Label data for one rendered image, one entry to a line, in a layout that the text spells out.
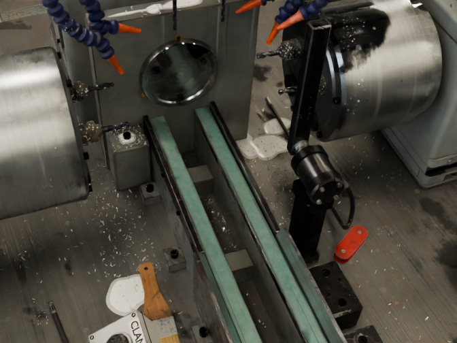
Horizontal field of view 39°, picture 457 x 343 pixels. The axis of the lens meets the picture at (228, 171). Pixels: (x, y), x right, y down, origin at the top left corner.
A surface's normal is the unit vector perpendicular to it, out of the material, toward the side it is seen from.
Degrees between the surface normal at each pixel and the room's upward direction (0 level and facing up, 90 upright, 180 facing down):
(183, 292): 0
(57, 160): 70
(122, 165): 90
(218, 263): 0
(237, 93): 90
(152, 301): 0
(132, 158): 90
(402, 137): 90
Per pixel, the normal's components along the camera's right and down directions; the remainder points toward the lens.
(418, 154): -0.94, 0.22
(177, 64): 0.35, 0.71
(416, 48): 0.27, 0.00
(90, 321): 0.05, -0.67
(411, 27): 0.21, -0.25
